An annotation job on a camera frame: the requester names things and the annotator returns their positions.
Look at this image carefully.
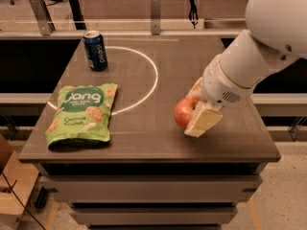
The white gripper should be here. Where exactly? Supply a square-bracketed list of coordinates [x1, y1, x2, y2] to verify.
[184, 54, 254, 137]

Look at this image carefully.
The red apple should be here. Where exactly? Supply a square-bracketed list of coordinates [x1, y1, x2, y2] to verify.
[174, 97, 199, 129]

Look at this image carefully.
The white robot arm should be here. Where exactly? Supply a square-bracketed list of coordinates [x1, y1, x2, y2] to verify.
[184, 0, 307, 137]

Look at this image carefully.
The green rice chip bag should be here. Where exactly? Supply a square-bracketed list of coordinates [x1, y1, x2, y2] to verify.
[45, 83, 117, 148]

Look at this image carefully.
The grey drawer cabinet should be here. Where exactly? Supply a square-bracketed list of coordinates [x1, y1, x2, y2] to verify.
[20, 35, 279, 230]

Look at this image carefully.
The blue pepsi can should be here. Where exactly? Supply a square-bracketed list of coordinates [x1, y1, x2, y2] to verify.
[83, 31, 107, 71]

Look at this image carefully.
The wooden box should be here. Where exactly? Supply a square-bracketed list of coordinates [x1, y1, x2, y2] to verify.
[0, 135, 38, 230]

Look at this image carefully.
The black hanging cable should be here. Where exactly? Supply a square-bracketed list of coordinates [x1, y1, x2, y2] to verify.
[186, 0, 200, 30]

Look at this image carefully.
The middle metal rail bracket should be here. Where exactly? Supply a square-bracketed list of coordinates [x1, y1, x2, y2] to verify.
[151, 0, 161, 35]

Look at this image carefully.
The metal rail bracket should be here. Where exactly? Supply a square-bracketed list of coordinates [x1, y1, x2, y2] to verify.
[151, 0, 161, 35]
[29, 0, 54, 35]

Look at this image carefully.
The left metal rail bracket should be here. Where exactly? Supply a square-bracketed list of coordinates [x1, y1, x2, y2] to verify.
[29, 0, 54, 35]

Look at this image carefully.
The black cable on floor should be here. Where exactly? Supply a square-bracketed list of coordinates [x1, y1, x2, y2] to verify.
[0, 170, 47, 230]

